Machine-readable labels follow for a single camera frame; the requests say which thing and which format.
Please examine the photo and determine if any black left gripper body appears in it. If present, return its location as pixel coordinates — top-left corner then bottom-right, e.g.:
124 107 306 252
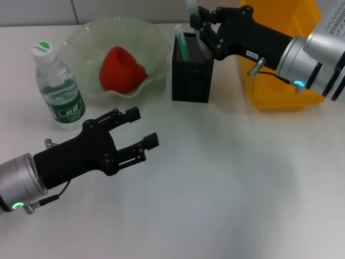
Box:
33 120 120 190

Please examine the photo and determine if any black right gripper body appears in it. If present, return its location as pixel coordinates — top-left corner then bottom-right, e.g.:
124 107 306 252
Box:
215 6 294 72

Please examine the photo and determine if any grey pen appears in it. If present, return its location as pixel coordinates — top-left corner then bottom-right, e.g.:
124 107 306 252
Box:
185 0 211 59

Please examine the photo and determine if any green pen white end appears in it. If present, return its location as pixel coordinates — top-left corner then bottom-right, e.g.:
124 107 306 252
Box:
174 24 191 63

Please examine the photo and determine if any orange fruit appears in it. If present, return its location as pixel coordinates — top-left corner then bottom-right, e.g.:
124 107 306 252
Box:
99 46 149 94

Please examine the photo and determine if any clear water bottle green label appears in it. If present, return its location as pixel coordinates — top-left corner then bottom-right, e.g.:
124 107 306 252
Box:
30 41 87 132

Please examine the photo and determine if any black mesh pen holder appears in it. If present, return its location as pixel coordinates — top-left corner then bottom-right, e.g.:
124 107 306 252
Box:
171 32 216 104

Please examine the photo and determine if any pale green wavy fruit plate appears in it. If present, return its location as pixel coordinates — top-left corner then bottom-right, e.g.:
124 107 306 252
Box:
59 16 170 103

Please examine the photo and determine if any yellow plastic bin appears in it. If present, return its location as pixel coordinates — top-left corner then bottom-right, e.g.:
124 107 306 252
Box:
236 0 334 112

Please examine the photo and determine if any grey right gripper cable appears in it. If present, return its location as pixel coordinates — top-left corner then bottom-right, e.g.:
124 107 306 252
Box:
247 57 306 94

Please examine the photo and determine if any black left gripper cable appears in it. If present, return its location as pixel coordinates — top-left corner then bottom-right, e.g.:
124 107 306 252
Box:
23 179 73 216

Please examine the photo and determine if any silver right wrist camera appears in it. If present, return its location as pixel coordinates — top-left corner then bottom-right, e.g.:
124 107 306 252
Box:
302 0 345 65

